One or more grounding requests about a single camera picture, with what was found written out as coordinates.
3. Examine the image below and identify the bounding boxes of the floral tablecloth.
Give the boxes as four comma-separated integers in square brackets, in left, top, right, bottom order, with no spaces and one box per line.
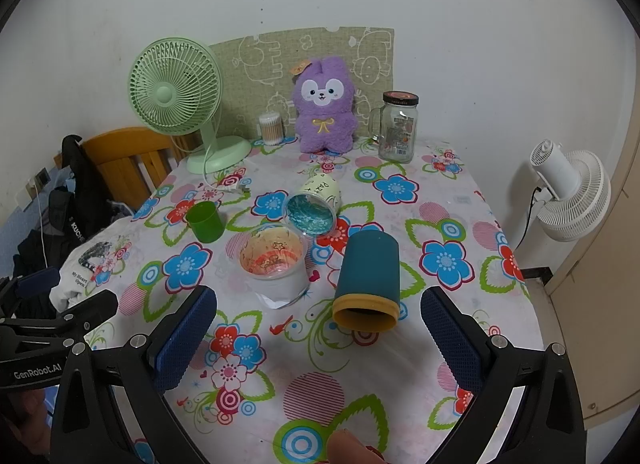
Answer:
[49,137,547,464]

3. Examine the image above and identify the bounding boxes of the white printed shirt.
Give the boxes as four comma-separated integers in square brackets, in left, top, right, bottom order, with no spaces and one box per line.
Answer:
[49,237,132,313]

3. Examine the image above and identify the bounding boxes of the white fan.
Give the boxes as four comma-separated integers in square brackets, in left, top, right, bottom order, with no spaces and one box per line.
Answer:
[529,139,612,244]

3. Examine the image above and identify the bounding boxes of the teal cup with yellow rim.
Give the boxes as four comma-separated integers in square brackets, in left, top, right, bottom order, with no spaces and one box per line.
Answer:
[332,229,401,333]

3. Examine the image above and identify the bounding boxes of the white paper cup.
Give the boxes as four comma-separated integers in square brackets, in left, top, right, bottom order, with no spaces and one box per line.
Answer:
[283,174,342,237]

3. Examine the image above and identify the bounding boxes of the translucent plastic cup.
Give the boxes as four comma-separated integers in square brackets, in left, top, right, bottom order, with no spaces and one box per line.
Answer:
[226,225,311,310]

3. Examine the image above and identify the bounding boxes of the green fan power cable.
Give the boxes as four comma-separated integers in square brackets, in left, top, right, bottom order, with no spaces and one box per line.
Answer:
[202,169,254,203]

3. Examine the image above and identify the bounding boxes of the wooden chair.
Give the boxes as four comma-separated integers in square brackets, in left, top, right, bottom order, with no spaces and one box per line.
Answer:
[54,127,204,211]

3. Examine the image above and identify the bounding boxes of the glass jar mug with lid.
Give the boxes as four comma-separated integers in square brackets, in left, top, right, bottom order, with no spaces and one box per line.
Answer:
[369,90,420,164]

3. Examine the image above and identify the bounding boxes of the green desk fan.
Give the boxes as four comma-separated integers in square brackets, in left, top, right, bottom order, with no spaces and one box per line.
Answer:
[127,37,253,175]

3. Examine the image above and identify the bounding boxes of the purple plush toy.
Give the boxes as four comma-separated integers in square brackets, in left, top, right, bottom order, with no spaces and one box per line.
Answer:
[290,57,369,154]

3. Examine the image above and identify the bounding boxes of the person's left hand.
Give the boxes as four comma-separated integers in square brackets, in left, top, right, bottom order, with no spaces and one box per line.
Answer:
[0,388,52,464]

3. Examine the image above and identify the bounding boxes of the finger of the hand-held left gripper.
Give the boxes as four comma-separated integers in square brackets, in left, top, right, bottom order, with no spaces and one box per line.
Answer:
[0,267,62,316]
[59,289,120,336]

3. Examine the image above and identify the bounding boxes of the cotton swab container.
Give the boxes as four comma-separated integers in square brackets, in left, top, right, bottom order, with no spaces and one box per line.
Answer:
[258,112,286,146]

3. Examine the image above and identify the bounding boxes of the black fan cable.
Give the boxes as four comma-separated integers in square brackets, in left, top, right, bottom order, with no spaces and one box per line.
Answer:
[512,186,544,253]

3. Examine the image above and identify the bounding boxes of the small green plastic cup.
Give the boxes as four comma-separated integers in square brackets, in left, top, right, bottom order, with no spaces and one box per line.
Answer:
[186,200,226,244]

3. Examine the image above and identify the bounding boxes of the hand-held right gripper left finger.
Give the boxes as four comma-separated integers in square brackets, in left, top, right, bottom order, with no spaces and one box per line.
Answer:
[50,285,219,464]

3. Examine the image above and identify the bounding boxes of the green printed placemat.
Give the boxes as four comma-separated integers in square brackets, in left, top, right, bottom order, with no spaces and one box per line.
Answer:
[207,26,396,143]

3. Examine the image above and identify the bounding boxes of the beige cabinet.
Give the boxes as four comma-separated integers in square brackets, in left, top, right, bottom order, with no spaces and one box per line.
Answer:
[547,39,640,431]

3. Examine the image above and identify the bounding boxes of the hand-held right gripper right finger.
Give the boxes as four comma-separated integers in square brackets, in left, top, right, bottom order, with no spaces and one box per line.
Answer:
[420,287,587,464]

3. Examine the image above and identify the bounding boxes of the black backpack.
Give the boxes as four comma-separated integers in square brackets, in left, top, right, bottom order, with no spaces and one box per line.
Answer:
[15,134,132,306]

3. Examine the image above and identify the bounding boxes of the white charging cable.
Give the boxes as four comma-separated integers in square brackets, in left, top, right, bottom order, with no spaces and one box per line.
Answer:
[34,188,52,267]

